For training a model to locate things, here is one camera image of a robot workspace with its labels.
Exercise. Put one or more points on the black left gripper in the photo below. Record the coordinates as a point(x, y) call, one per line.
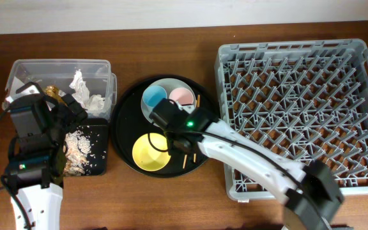
point(71, 121)

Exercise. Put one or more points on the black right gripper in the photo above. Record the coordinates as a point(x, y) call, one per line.
point(171, 136)

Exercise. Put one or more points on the wooden chopstick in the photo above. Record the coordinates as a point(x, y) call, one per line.
point(184, 161)
point(197, 104)

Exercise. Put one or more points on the yellow bowl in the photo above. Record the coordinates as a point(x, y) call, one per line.
point(148, 152)

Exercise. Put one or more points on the white tissue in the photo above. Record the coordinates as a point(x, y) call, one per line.
point(95, 103)

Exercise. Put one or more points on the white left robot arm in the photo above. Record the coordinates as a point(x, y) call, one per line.
point(36, 155)

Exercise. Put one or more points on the clear plastic waste bin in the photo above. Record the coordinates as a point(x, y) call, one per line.
point(60, 73)

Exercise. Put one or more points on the grey dishwasher rack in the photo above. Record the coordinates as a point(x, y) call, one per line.
point(304, 100)

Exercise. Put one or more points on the pink cup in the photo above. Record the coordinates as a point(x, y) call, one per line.
point(182, 95)

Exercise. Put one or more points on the gold snack wrapper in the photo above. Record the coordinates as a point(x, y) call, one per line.
point(55, 93)

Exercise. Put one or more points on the blue cup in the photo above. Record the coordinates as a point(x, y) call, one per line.
point(153, 95)

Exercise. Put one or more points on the grey plate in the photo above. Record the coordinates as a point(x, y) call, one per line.
point(168, 84)

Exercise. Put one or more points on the food scraps pile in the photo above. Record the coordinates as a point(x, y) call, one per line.
point(77, 150)

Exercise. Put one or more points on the crumpled white paper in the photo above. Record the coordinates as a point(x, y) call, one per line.
point(81, 94)

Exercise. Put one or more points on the round black tray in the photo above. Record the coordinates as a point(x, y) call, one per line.
point(128, 124)

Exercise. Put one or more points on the rectangular black tray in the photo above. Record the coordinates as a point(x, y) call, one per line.
point(97, 150)

